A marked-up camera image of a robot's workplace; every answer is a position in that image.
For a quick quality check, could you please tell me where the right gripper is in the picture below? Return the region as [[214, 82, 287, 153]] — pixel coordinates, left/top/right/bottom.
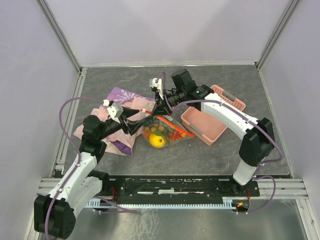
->
[[150, 88, 185, 117]]

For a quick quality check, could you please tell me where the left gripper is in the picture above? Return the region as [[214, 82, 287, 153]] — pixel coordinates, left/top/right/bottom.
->
[[97, 105, 147, 140]]

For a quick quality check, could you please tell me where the clear zip top bag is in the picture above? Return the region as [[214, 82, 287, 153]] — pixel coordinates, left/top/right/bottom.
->
[[140, 108, 195, 148]]

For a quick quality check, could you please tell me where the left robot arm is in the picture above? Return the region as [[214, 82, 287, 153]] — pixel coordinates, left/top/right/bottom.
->
[[33, 106, 145, 240]]

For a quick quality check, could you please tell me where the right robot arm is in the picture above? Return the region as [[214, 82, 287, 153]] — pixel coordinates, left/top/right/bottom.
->
[[149, 69, 276, 196]]

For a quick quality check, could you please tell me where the fake brown longan bunch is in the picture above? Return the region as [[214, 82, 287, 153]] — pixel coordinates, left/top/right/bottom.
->
[[143, 123, 165, 133]]

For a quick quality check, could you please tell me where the fake orange persimmon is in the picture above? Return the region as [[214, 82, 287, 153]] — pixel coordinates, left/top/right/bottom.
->
[[143, 132, 151, 140]]

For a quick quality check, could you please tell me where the fake red cherry bunch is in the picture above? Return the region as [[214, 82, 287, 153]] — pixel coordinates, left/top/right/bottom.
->
[[169, 130, 187, 142]]

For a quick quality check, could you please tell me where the fake yellow lemon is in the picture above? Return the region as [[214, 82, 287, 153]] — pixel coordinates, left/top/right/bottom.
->
[[149, 133, 166, 148]]

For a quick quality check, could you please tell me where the pink purple printed cloth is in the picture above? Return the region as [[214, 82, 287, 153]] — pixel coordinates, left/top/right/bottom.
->
[[74, 87, 155, 158]]

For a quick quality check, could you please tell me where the pink plastic basket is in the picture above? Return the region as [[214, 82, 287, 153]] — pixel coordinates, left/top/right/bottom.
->
[[180, 85, 246, 146]]

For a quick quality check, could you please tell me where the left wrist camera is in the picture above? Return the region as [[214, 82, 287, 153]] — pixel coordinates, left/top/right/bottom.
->
[[103, 99, 124, 123]]

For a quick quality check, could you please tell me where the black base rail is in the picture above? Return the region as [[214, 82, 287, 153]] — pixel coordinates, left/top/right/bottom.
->
[[99, 175, 260, 204]]

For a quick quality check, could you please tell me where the light blue cable duct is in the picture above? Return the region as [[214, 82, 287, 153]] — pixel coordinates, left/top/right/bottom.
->
[[85, 198, 236, 210]]

